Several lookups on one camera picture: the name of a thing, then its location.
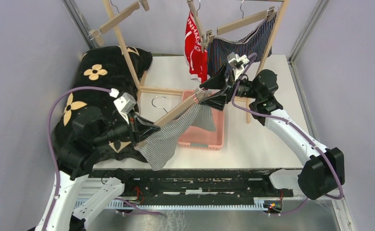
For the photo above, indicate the dark striped boxer shorts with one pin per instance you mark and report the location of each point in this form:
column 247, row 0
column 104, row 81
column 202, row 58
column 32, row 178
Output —
column 253, row 46

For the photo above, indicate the grey striped underwear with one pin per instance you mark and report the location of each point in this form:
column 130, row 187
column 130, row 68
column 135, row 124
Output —
column 160, row 147

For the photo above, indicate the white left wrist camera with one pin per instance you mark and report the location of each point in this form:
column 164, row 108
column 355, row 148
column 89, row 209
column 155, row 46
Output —
column 124, row 103

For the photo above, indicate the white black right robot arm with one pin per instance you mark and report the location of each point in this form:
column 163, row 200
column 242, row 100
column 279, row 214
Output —
column 323, row 172

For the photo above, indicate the pink perforated plastic basket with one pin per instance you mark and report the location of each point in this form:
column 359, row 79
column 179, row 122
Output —
column 200, row 138

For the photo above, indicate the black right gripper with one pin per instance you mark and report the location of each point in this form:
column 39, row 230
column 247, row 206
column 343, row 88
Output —
column 219, row 100

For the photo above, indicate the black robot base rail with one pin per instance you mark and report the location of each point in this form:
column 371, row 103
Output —
column 183, row 189

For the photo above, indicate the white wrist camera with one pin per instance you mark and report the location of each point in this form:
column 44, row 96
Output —
column 238, row 64
column 124, row 103

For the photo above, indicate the wooden clip hanger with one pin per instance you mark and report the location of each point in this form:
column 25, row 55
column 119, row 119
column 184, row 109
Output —
column 182, row 107
column 114, row 20

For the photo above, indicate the black beige flower blanket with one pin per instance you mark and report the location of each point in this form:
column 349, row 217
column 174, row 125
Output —
column 104, row 67

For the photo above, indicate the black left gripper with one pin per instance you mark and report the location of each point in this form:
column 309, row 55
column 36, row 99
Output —
column 137, row 135

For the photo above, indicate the red printed underwear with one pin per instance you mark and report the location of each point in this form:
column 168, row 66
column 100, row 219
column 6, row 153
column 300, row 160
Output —
column 195, row 58

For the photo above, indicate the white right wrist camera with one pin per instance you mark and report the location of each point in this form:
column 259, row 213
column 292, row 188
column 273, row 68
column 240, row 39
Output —
column 238, row 64

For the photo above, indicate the empty wooden clip hanger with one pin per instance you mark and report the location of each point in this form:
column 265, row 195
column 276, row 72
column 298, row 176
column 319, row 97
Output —
column 114, row 20

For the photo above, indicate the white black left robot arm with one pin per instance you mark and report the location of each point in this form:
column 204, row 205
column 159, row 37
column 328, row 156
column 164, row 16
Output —
column 75, row 161

